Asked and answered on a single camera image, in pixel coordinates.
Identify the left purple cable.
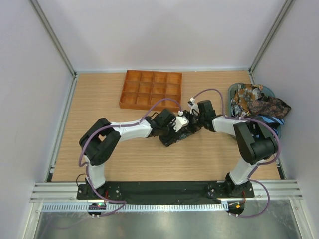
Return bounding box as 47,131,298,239
78,98,128,217

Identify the mustard floral tie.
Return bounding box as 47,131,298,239
230,83,263,118

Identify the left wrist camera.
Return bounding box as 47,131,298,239
173,111,189,132

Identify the orange compartment tray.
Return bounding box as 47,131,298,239
119,70,182,112

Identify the white slotted cable duct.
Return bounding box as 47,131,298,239
41,202,228,213

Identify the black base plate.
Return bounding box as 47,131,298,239
76,180,255,217

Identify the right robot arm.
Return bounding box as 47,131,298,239
188,98,279,197

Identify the teal plastic basket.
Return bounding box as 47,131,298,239
227,82,283,140

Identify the navy floral tie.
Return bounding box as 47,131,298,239
178,128,197,142

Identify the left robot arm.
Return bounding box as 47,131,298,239
79,109,177,199

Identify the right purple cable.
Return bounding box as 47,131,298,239
188,89,284,219

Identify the blue striped tie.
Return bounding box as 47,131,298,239
253,115,285,138

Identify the purple cable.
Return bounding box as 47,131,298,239
78,98,128,217
188,89,284,219

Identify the dark brown paisley tie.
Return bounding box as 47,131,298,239
247,96,291,120

